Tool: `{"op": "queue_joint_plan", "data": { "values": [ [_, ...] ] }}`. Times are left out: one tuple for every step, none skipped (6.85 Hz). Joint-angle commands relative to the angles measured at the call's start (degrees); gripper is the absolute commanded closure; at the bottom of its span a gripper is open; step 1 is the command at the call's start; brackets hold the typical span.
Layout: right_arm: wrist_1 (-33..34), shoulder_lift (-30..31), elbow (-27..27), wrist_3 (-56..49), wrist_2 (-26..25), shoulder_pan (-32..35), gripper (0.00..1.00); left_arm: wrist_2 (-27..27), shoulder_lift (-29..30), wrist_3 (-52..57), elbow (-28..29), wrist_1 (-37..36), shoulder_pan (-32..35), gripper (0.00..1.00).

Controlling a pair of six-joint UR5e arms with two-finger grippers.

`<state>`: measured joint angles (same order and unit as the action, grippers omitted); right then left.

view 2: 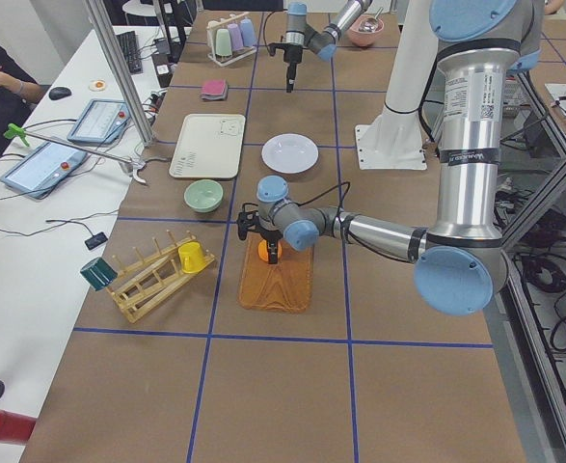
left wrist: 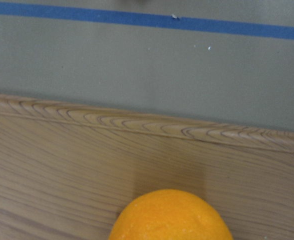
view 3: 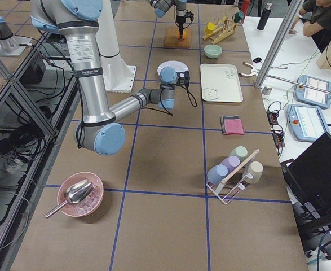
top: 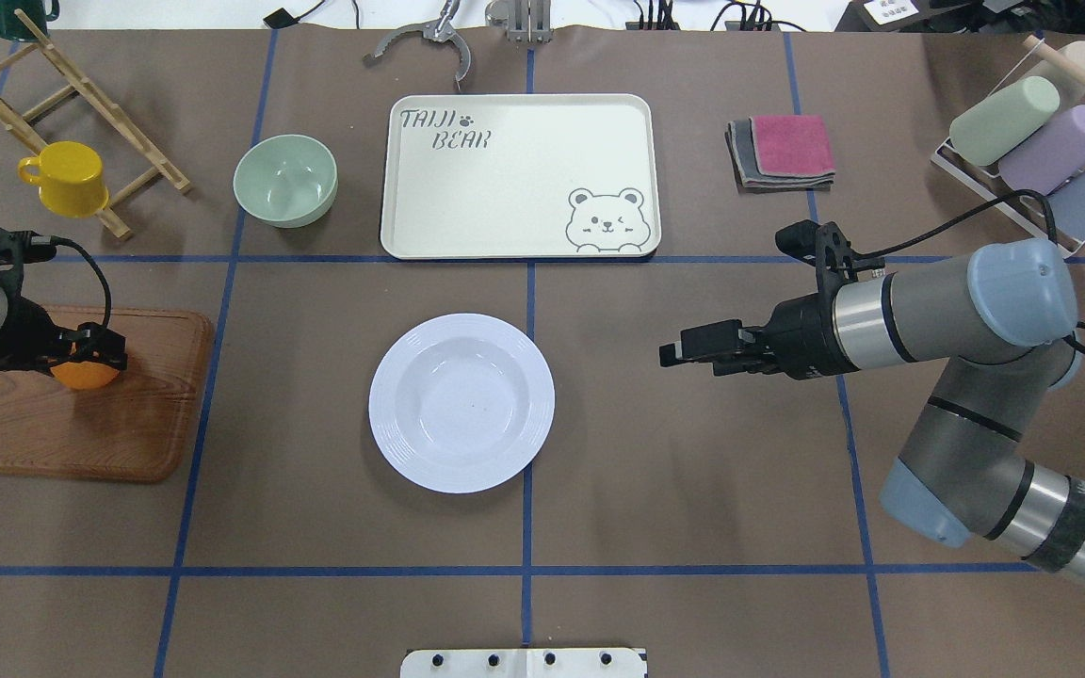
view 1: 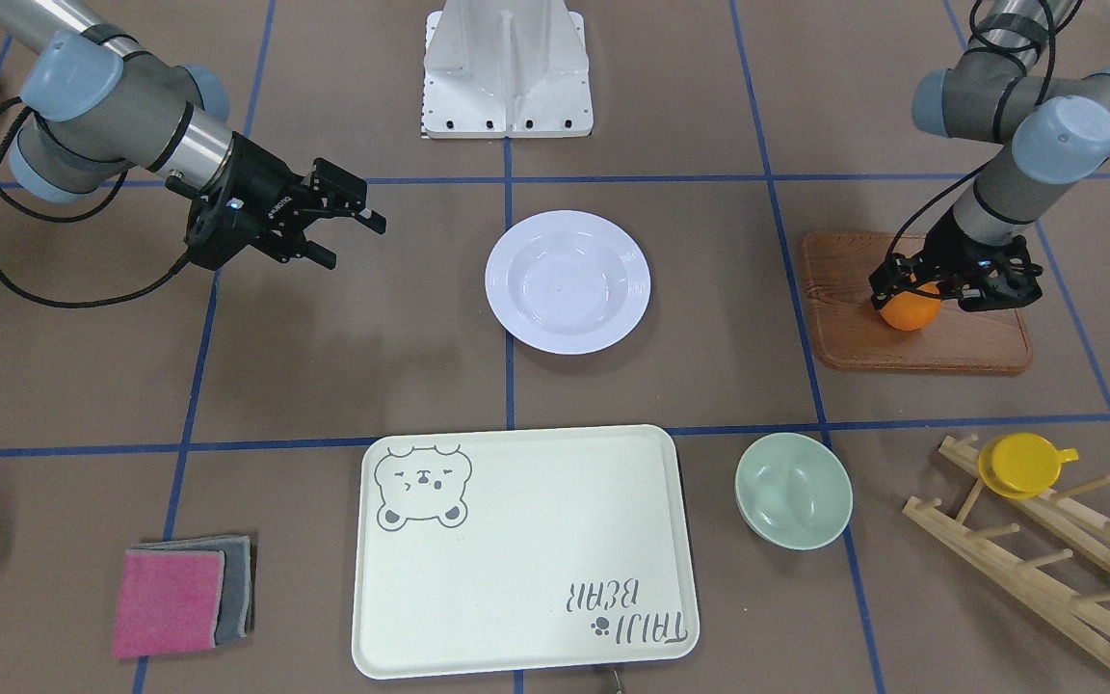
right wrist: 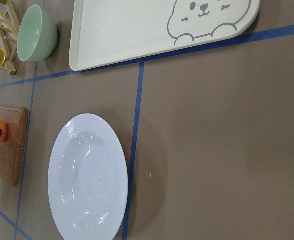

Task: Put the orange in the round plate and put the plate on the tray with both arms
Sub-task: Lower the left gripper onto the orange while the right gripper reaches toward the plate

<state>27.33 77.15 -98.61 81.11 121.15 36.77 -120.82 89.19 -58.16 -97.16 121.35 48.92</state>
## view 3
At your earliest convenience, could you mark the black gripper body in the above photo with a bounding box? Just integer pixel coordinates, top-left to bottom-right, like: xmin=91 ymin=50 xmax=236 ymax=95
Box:
xmin=175 ymin=9 xmax=193 ymax=27
xmin=176 ymin=71 xmax=190 ymax=86

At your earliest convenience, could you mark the orange fruit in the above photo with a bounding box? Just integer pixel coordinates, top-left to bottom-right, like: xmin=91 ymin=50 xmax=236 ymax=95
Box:
xmin=178 ymin=31 xmax=187 ymax=40

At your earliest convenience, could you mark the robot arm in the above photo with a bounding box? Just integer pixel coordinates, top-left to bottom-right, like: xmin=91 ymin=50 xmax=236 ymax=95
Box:
xmin=148 ymin=0 xmax=194 ymax=40
xmin=31 ymin=0 xmax=190 ymax=155

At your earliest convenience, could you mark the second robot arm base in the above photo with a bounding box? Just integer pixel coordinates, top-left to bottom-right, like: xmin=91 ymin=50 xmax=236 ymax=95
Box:
xmin=0 ymin=16 xmax=24 ymax=56

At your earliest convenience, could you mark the cream bear tray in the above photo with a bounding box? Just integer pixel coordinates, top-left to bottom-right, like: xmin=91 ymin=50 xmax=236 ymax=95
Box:
xmin=200 ymin=64 xmax=243 ymax=103

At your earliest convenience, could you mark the white round plate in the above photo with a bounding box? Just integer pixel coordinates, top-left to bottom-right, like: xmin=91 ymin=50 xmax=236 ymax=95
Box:
xmin=157 ymin=60 xmax=189 ymax=80

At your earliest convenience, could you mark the wooden cutting board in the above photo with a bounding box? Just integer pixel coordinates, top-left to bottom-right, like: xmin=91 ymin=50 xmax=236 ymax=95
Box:
xmin=164 ymin=27 xmax=192 ymax=49

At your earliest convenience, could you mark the yellow cup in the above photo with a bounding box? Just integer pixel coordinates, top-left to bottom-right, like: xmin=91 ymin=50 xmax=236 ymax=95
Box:
xmin=204 ymin=22 xmax=216 ymax=36

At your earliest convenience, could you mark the green bowl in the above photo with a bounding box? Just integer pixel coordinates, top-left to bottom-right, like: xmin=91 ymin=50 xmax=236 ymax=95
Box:
xmin=204 ymin=44 xmax=223 ymax=59

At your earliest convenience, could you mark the wooden peg drying rack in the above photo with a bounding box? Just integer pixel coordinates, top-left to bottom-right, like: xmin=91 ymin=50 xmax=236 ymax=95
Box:
xmin=202 ymin=8 xmax=242 ymax=44

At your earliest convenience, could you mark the dark green cup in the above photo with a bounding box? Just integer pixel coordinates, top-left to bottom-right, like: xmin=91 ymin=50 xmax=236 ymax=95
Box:
xmin=232 ymin=10 xmax=245 ymax=24

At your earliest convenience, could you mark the pink sponge cloth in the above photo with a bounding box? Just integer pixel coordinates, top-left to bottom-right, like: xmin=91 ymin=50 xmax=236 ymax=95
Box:
xmin=223 ymin=119 xmax=244 ymax=135

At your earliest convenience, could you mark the black water bottle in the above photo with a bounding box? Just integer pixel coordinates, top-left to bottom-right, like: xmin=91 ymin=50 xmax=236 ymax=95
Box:
xmin=257 ymin=2 xmax=273 ymax=30

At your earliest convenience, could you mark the green cup on rack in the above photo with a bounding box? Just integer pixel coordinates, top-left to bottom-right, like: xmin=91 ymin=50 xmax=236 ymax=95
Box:
xmin=229 ymin=146 xmax=248 ymax=163

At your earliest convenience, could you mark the purple cup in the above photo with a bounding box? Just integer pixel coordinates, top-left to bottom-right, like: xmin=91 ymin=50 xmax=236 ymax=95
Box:
xmin=221 ymin=155 xmax=240 ymax=172

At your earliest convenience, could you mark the blue cup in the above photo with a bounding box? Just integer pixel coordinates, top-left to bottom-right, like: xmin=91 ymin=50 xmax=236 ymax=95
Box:
xmin=207 ymin=164 xmax=228 ymax=185

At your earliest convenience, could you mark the beige cup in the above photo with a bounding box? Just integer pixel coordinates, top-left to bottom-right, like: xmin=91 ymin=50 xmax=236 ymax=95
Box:
xmin=243 ymin=161 xmax=263 ymax=184

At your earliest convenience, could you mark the far teach pendant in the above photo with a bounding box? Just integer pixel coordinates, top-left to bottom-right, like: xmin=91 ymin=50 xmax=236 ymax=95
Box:
xmin=295 ymin=75 xmax=331 ymax=109

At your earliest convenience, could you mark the teach pendant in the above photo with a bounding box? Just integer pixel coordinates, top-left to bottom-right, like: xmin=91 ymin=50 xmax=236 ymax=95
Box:
xmin=286 ymin=104 xmax=330 ymax=142
xmin=295 ymin=75 xmax=331 ymax=109

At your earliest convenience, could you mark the near teach pendant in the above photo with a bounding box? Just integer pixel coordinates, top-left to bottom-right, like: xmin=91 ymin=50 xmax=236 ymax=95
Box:
xmin=286 ymin=104 xmax=330 ymax=142

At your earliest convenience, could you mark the seated person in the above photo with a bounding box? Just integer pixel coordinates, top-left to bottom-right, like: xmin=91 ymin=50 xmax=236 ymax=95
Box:
xmin=289 ymin=0 xmax=331 ymax=52

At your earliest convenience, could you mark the metal scoop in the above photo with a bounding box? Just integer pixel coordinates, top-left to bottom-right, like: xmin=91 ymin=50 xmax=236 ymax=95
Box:
xmin=44 ymin=180 xmax=94 ymax=219

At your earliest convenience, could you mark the pink bowl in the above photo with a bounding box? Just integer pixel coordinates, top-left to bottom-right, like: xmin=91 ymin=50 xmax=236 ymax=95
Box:
xmin=57 ymin=172 xmax=104 ymax=217

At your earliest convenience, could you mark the black laptop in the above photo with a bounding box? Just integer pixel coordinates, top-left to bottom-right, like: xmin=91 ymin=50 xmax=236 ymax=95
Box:
xmin=281 ymin=132 xmax=331 ymax=212

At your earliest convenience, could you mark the aluminium frame post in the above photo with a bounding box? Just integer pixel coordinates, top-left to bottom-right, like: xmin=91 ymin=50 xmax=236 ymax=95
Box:
xmin=255 ymin=0 xmax=303 ymax=89

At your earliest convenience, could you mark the white wire cup rack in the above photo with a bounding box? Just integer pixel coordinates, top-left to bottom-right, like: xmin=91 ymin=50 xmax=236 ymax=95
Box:
xmin=206 ymin=149 xmax=259 ymax=204

